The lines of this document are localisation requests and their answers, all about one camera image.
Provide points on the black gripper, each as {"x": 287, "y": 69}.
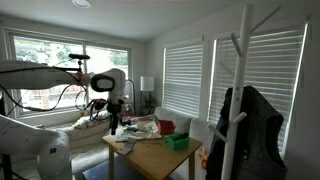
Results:
{"x": 113, "y": 111}

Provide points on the small grey book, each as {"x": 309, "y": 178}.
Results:
{"x": 126, "y": 146}

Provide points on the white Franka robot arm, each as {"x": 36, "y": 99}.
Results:
{"x": 33, "y": 75}

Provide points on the red basket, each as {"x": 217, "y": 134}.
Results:
{"x": 166, "y": 127}

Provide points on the green basket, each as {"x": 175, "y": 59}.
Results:
{"x": 178, "y": 141}

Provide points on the red flat object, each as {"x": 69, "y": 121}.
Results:
{"x": 128, "y": 118}

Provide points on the white sofa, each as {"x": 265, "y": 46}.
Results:
{"x": 90, "y": 135}

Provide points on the pile of clothes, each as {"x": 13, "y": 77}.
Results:
{"x": 143, "y": 130}

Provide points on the floral pillow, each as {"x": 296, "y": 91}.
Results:
{"x": 85, "y": 122}

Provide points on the blue rug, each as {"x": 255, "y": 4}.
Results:
{"x": 123, "y": 170}

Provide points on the wooden table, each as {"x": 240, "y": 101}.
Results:
{"x": 153, "y": 156}

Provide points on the narrow white window blind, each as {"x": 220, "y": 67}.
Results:
{"x": 183, "y": 80}

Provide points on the orange object on floor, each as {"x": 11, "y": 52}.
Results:
{"x": 203, "y": 158}

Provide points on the white coat rack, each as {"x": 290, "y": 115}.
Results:
{"x": 237, "y": 100}

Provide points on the round ceiling light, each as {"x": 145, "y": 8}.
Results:
{"x": 81, "y": 3}

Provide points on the dark grey vest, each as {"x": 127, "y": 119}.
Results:
{"x": 260, "y": 133}

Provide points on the wide white window blind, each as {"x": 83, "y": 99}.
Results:
{"x": 266, "y": 66}

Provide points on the black camera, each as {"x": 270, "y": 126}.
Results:
{"x": 79, "y": 56}

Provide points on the black camera stand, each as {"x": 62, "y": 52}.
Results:
{"x": 6, "y": 166}

